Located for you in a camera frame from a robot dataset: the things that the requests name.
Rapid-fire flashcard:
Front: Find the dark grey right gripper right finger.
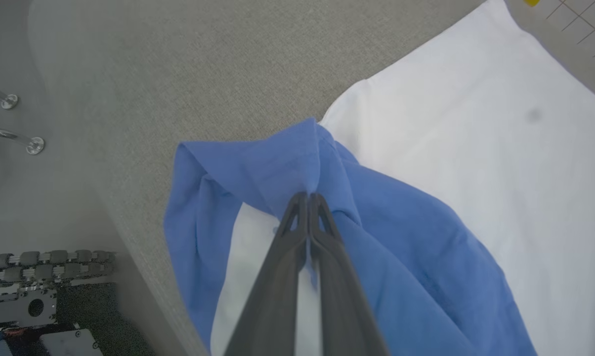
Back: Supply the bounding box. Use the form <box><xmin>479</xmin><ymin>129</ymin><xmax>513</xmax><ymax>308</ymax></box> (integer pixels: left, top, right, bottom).
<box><xmin>308</xmin><ymin>193</ymin><xmax>390</xmax><ymax>356</ymax></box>

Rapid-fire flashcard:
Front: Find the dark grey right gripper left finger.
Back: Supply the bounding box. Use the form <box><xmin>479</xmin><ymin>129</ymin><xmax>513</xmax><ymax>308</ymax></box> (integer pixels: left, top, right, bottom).
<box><xmin>223</xmin><ymin>192</ymin><xmax>309</xmax><ymax>356</ymax></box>

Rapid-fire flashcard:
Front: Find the white and blue t-shirt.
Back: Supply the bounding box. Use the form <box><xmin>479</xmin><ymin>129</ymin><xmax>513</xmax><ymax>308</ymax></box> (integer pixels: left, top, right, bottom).
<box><xmin>164</xmin><ymin>0</ymin><xmax>595</xmax><ymax>356</ymax></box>

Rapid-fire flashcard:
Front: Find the lemon and bottle print backdrop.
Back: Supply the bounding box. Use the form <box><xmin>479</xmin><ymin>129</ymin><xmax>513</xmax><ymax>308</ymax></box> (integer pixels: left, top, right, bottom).
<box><xmin>522</xmin><ymin>0</ymin><xmax>595</xmax><ymax>72</ymax></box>

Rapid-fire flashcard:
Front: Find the grey link cable chain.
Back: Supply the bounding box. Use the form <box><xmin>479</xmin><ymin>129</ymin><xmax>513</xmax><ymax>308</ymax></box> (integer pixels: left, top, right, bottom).
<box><xmin>0</xmin><ymin>250</ymin><xmax>116</xmax><ymax>289</ymax></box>

